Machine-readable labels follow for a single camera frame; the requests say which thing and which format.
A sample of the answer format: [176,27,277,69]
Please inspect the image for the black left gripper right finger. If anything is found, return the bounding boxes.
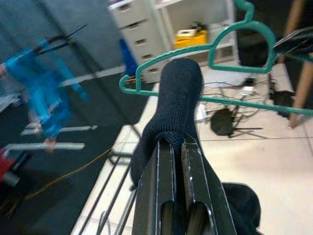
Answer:
[182,137,237,235]

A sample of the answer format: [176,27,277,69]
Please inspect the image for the black metal clothes rack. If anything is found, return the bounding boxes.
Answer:
[31,23,142,235]

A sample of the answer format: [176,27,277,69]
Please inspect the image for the black round floor stand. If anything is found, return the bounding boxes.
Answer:
[210,107,264,138]

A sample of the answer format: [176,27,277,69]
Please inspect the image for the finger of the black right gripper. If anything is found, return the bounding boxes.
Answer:
[273,25,313,51]
[277,43,313,61]

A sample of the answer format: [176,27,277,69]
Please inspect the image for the light wooden leg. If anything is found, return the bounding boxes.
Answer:
[283,0,306,32]
[288,61,313,129]

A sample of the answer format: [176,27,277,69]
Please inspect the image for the short white floor slats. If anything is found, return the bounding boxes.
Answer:
[4,124,98,151]

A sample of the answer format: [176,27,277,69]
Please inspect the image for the dark navy garment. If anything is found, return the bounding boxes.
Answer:
[129,58,262,235]

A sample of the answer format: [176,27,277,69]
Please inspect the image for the red cloth cover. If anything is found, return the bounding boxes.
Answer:
[0,148,22,187]

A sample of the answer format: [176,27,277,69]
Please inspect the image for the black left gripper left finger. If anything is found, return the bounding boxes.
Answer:
[132,139,176,235]

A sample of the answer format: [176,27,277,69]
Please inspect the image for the black floor box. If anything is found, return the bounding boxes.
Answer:
[268,73,296,118]

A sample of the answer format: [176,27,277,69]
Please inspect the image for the yellow case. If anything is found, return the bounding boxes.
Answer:
[174,28,208,49]

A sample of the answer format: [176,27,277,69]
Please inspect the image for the yellow floor cable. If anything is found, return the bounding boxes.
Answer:
[0,146,113,216]

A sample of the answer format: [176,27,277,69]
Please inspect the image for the teal plastic hanger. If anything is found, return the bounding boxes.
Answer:
[119,0,313,116]

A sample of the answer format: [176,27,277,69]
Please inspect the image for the white power strip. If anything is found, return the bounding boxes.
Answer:
[241,85,257,96]

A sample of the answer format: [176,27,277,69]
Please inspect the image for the white drawer cabinet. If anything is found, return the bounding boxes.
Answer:
[107,0,239,84]

